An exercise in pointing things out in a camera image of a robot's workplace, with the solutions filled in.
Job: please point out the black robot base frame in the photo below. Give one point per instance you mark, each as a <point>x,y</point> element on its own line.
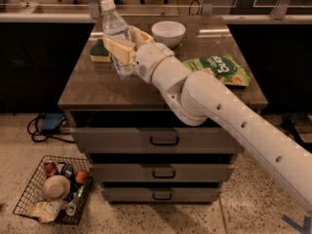
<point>300,126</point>

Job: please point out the white ceramic bowl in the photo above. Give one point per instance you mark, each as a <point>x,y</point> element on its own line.
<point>169,33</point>

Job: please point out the tan round lid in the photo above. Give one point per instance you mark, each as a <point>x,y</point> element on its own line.
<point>56,187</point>

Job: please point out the bottom grey drawer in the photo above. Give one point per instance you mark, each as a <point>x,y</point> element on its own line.
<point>162,195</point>

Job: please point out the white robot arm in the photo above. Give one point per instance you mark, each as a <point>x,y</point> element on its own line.
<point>195,96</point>

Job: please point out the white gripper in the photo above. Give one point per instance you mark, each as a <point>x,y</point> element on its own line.
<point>152,59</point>

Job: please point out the green snack chip bag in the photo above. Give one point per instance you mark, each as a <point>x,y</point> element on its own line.
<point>224,68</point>

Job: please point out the grey drawer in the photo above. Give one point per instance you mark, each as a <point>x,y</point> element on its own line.
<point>155,140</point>
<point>162,172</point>
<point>162,195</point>

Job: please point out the clear bottle in basket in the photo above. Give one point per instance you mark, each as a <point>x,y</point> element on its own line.
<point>72,206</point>

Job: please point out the middle grey drawer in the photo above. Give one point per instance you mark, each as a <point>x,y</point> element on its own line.
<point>162,172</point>

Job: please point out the top grey drawer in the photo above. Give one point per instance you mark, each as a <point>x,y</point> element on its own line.
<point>155,140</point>

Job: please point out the clear plastic water bottle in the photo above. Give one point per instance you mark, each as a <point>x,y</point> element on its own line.
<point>114,25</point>

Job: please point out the blue foot pedal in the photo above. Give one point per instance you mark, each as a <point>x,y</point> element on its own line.
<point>52,122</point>

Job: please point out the red soda can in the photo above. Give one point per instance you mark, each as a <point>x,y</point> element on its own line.
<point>50,169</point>

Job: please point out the cream crumpled wrapper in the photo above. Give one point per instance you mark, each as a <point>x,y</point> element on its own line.
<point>46,212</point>

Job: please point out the blue white can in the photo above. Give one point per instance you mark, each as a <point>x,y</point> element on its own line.
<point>65,169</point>

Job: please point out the grey drawer cabinet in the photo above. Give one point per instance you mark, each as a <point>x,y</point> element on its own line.
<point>95,97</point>

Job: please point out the green and yellow sponge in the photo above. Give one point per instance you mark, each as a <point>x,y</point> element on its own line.
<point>99,53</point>

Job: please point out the black wire basket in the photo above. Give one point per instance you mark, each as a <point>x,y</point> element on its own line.
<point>33,193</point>

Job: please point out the red apple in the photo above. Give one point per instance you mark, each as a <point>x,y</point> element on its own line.
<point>81,176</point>

